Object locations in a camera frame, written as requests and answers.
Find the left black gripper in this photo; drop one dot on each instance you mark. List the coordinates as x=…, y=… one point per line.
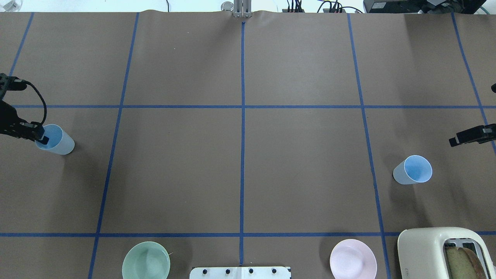
x=7, y=118

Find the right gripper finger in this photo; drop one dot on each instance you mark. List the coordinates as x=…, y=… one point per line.
x=462, y=139
x=481, y=129

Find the blue cup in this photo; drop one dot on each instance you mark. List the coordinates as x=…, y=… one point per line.
x=56, y=140
x=413, y=170

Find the cream toaster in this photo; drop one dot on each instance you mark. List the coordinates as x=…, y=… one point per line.
x=443, y=253

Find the bread slice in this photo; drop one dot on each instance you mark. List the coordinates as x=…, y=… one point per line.
x=463, y=263

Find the pink bowl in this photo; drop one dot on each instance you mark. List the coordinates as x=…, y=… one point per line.
x=352, y=259

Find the green bowl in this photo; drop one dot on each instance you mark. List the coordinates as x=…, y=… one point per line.
x=146, y=260

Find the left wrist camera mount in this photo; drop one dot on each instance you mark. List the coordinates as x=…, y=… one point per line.
x=10, y=83

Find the aluminium frame post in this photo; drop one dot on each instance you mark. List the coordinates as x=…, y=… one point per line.
x=242, y=8

